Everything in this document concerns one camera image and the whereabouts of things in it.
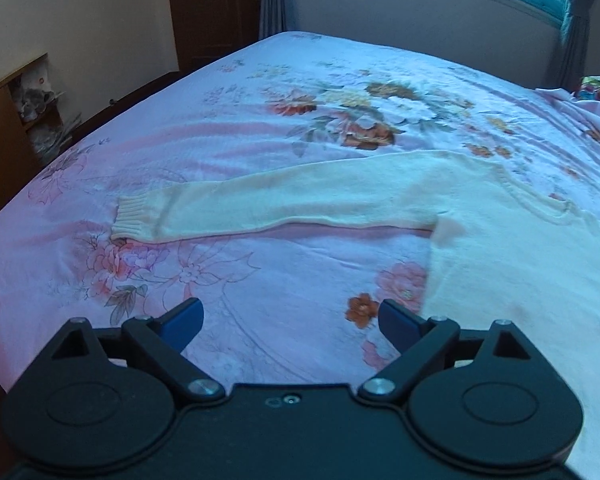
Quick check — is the cream knit sweater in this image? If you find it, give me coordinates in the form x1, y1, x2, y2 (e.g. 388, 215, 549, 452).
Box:
111, 151, 600, 479

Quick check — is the pink floral bed sheet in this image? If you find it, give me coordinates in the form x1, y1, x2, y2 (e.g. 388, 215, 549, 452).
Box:
0, 32, 600, 387

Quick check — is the wooden bedside cabinet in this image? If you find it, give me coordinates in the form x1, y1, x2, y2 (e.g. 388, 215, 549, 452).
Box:
0, 54, 81, 210

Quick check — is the dark wooden door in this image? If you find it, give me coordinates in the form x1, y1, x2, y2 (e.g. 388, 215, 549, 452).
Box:
169, 0, 261, 73

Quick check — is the blue right curtain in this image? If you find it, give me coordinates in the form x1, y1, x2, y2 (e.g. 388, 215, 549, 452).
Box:
546, 0, 594, 91

